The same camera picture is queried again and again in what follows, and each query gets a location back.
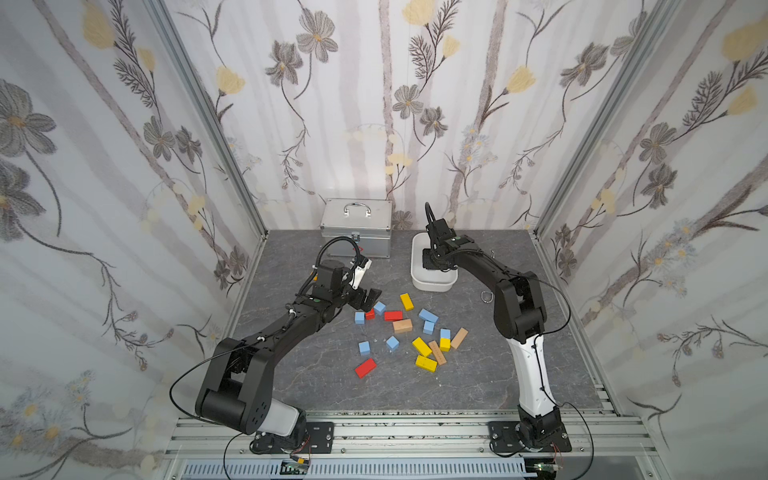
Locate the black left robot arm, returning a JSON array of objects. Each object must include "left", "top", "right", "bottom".
[{"left": 194, "top": 236, "right": 381, "bottom": 437}]

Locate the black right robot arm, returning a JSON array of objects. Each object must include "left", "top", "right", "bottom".
[{"left": 422, "top": 212, "right": 565, "bottom": 451}]

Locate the red long block centre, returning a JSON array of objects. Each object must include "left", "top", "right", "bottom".
[{"left": 383, "top": 311, "right": 404, "bottom": 322}]

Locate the red long block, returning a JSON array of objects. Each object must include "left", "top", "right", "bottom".
[
  {"left": 354, "top": 358, "right": 377, "bottom": 379},
  {"left": 383, "top": 311, "right": 404, "bottom": 322}
]

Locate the white plastic tray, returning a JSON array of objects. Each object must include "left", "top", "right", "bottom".
[{"left": 410, "top": 232, "right": 459, "bottom": 293}]

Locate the yellow long block top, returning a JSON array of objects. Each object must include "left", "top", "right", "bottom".
[{"left": 400, "top": 293, "right": 414, "bottom": 311}]

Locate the natural wood block centre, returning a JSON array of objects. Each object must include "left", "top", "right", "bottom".
[{"left": 393, "top": 319, "right": 413, "bottom": 335}]

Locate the long blue block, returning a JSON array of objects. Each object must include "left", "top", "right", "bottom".
[{"left": 418, "top": 309, "right": 438, "bottom": 323}]

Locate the yellow block centre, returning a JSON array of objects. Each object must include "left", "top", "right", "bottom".
[{"left": 412, "top": 337, "right": 432, "bottom": 358}]

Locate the silver aluminium first aid case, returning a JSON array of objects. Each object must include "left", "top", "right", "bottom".
[{"left": 320, "top": 199, "right": 393, "bottom": 258}]

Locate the red long block front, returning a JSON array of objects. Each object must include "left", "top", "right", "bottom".
[{"left": 354, "top": 358, "right": 377, "bottom": 379}]

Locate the yellow speckled block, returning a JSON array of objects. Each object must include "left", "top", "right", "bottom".
[{"left": 415, "top": 355, "right": 438, "bottom": 373}]

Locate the plain wood block right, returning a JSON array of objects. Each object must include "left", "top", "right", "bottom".
[{"left": 450, "top": 327, "right": 468, "bottom": 350}]

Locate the engraved wood block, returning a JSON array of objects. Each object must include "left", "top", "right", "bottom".
[{"left": 428, "top": 341, "right": 446, "bottom": 366}]

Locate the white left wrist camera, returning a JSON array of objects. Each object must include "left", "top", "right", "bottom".
[{"left": 351, "top": 259, "right": 372, "bottom": 289}]

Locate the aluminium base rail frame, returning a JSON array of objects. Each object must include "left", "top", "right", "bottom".
[{"left": 155, "top": 410, "right": 671, "bottom": 479}]

